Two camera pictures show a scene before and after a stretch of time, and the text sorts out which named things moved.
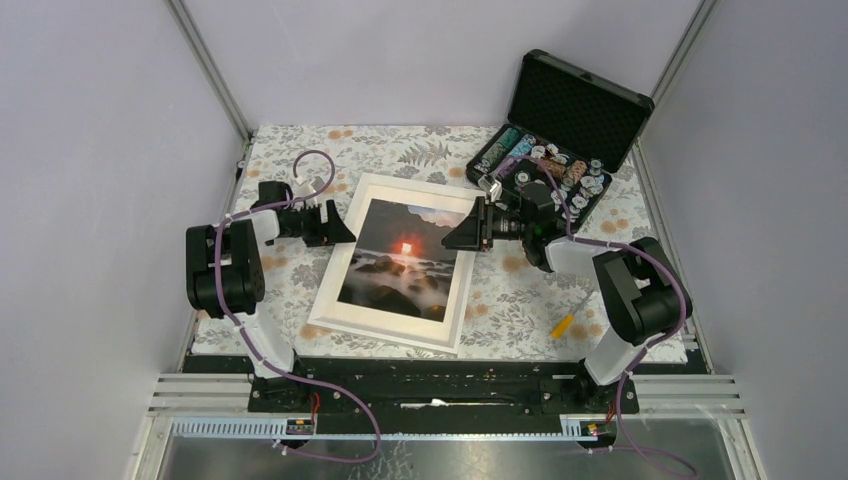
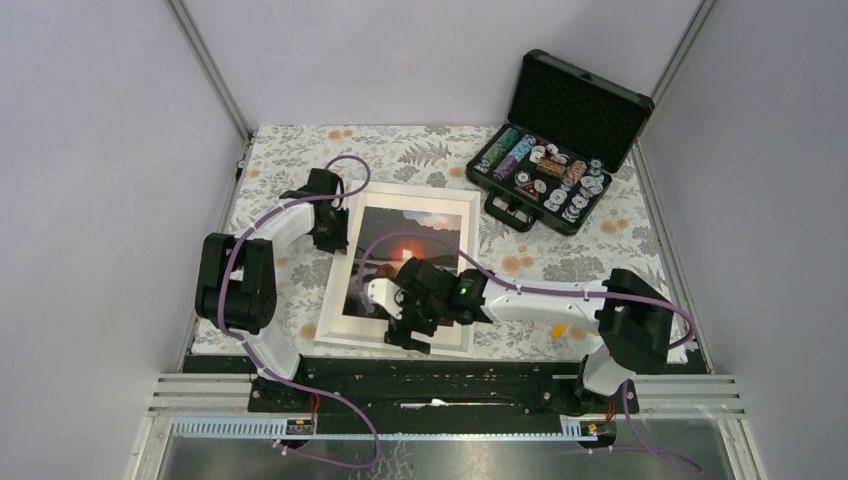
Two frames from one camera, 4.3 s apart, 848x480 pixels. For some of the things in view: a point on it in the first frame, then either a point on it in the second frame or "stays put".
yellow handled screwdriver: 560,328 stays put
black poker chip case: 570,131 stays put
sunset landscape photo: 399,263 stays put
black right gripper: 468,235 → 398,337
